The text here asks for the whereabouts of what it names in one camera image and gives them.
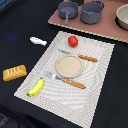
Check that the red tomato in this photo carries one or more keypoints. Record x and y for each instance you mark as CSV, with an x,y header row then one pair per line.
x,y
73,41

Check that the yellow banana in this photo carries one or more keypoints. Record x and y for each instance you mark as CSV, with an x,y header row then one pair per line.
x,y
37,88

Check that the white toy fish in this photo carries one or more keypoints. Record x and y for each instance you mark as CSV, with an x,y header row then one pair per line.
x,y
36,40

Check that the golden bread loaf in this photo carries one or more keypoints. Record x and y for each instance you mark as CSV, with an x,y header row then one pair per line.
x,y
13,73

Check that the round beige plate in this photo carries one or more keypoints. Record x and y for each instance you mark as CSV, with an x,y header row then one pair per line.
x,y
69,66

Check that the small grey saucepan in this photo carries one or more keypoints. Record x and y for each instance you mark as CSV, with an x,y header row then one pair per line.
x,y
68,10

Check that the pink wooden board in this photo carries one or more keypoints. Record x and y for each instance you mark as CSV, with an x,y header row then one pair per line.
x,y
106,27

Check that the large grey pot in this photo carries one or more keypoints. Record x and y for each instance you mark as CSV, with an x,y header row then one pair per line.
x,y
91,12

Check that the beige bowl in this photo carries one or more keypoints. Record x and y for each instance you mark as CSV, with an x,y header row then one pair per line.
x,y
122,15

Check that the fork with wooden handle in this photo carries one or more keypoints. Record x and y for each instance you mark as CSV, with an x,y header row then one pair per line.
x,y
56,77

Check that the knife with wooden handle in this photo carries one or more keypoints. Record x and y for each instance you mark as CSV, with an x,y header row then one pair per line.
x,y
79,55

